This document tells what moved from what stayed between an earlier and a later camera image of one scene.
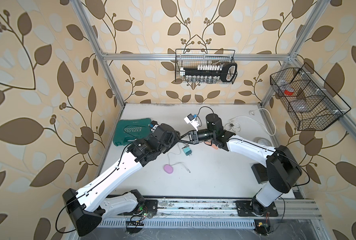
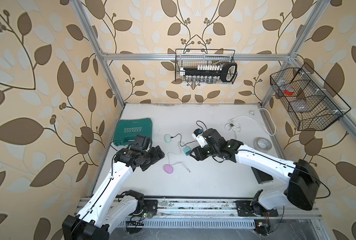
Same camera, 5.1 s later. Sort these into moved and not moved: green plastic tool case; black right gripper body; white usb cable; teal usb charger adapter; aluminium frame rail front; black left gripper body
Moved: black left gripper body; black right gripper body
Not moved: aluminium frame rail front; green plastic tool case; teal usb charger adapter; white usb cable
